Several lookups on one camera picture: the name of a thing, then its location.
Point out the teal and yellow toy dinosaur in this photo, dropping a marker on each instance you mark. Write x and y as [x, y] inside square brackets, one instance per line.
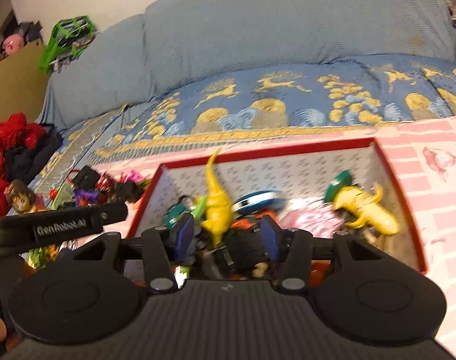
[186, 204]

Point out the pink round head toy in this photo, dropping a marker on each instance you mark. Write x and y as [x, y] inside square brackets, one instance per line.
[12, 44]

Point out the brown cardboard box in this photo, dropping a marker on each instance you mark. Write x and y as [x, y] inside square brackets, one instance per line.
[22, 83]

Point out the purple tassel toy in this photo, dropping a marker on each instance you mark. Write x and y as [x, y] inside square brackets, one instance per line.
[86, 198]

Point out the green toy car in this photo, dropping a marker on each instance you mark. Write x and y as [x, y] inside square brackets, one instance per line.
[69, 39]

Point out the blue fabric sofa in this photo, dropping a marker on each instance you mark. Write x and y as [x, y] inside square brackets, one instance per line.
[176, 42]

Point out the blue gold patterned seat cover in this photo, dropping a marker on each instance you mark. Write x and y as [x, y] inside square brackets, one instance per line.
[260, 104]

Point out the yellow banana character toy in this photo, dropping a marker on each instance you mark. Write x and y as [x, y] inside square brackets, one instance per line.
[343, 194]

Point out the black plastic clip block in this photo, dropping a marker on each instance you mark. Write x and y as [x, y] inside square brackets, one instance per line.
[128, 191]

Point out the red foil heart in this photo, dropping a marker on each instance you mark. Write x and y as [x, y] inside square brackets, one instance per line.
[105, 184]

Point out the red patterned cardboard box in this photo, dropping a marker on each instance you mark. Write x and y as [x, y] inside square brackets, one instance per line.
[302, 171]

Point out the blue white round toy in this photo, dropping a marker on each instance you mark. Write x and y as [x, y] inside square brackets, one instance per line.
[262, 200]

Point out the brown haired doll figurine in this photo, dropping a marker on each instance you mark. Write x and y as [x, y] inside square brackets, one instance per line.
[22, 199]

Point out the pink plush toy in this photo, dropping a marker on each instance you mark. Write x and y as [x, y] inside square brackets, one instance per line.
[315, 216]

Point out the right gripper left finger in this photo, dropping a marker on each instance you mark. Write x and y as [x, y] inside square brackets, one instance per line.
[184, 233]

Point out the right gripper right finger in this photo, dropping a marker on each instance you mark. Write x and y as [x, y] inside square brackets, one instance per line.
[274, 239]

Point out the red jacket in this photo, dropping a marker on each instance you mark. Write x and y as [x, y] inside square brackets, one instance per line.
[14, 132]

